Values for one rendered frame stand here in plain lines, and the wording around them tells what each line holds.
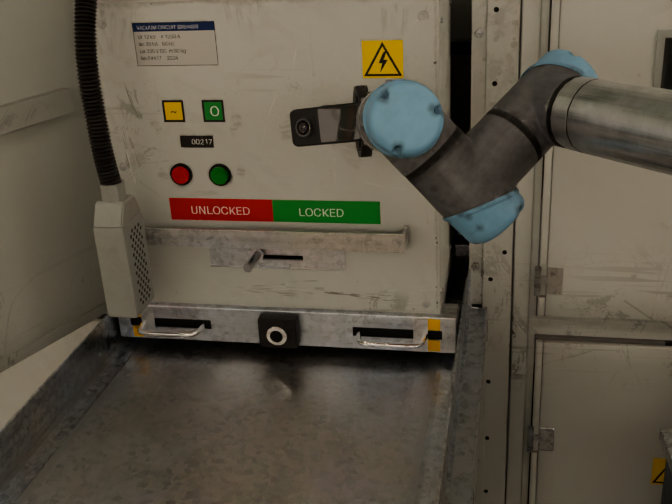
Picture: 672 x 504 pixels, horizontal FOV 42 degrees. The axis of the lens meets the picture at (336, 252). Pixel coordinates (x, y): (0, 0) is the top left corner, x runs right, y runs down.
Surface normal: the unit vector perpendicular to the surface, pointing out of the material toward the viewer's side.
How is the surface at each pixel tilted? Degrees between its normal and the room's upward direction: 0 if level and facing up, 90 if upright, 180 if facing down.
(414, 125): 75
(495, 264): 90
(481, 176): 63
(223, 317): 90
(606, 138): 98
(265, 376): 0
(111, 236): 90
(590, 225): 90
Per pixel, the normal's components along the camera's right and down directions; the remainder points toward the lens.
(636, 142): -0.84, 0.37
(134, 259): 0.98, 0.03
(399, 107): 0.07, 0.15
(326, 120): -0.47, 0.18
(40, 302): 0.85, 0.17
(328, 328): -0.19, 0.40
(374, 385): -0.05, -0.92
